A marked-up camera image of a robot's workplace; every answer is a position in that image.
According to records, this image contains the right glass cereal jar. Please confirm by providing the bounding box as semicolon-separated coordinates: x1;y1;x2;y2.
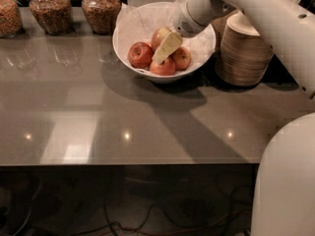
81;0;122;35

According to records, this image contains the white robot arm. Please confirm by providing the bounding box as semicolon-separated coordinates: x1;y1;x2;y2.
170;0;315;236

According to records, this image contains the tall red-green top apple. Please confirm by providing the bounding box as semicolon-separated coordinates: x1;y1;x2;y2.
151;27;171;51

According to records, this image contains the middle glass cereal jar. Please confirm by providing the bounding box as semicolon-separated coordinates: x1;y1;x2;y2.
29;0;73;35

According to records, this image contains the red front apple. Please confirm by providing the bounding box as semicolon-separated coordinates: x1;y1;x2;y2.
150;58;176;76

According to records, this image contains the rear stack of paper bowls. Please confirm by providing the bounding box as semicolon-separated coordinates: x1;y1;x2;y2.
211;10;237;50

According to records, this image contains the dark red left apple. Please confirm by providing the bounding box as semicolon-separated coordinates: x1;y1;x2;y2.
128;41;154;69

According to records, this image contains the red right apple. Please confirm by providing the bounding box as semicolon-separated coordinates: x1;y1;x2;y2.
170;46;192;71

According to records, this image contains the white ceramic bowl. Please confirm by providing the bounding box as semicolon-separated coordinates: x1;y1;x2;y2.
112;2;216;84

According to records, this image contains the glass cereal jar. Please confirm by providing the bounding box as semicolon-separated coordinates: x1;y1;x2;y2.
81;0;122;35
29;0;73;35
0;0;23;37

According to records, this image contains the left glass cereal jar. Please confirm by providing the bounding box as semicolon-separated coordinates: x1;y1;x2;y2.
0;0;23;37

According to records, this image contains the black floor cable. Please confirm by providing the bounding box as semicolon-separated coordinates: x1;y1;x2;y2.
70;167;254;236

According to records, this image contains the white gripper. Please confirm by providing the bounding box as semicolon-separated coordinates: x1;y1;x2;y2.
153;0;234;64

